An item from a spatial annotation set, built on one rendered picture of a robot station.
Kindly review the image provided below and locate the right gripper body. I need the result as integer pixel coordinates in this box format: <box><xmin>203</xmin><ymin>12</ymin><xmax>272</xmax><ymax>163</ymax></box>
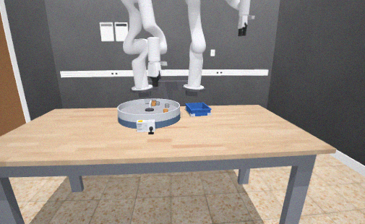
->
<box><xmin>147</xmin><ymin>62</ymin><xmax>161</xmax><ymax>77</ymax></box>

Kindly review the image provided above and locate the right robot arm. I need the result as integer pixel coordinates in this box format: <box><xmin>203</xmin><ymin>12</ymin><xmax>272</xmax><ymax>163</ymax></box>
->
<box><xmin>121</xmin><ymin>0</ymin><xmax>167</xmax><ymax>90</ymax></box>

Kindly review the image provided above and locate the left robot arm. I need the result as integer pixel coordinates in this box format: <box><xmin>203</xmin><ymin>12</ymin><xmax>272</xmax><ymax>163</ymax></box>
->
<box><xmin>184</xmin><ymin>0</ymin><xmax>254</xmax><ymax>90</ymax></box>

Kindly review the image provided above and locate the blue open-top crate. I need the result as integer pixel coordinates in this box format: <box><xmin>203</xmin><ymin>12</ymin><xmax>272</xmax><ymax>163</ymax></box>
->
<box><xmin>185</xmin><ymin>103</ymin><xmax>212</xmax><ymax>116</ymax></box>

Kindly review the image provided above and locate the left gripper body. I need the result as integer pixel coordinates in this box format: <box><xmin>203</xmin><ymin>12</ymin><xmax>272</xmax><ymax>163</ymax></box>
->
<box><xmin>238</xmin><ymin>15</ymin><xmax>248</xmax><ymax>29</ymax></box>

